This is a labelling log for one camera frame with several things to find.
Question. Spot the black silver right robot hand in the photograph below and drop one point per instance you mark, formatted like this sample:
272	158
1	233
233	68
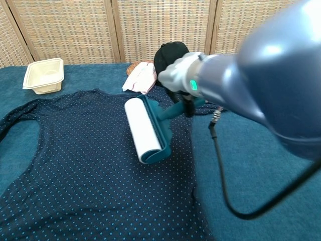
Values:
173	75

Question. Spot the teal white lint roller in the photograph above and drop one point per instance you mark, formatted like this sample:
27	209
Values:
145	130

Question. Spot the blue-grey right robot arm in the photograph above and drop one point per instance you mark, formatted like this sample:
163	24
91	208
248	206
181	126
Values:
270	75

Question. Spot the black baseball cap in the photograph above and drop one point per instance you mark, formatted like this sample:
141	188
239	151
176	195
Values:
168	54

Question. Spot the white tissue pack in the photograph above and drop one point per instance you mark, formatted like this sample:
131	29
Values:
140	80

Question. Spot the round woven coaster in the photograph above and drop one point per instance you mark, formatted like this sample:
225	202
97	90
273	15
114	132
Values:
133	67

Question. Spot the woven bamboo folding screen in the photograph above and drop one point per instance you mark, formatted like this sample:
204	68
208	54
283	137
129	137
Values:
75	30

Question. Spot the teal blue carpet table cover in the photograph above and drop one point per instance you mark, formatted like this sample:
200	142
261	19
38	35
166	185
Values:
250	163

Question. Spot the navy polka dot shirt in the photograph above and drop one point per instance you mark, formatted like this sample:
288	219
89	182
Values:
87	163

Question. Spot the cream plastic food container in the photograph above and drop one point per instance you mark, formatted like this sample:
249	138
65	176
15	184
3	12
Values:
43	76

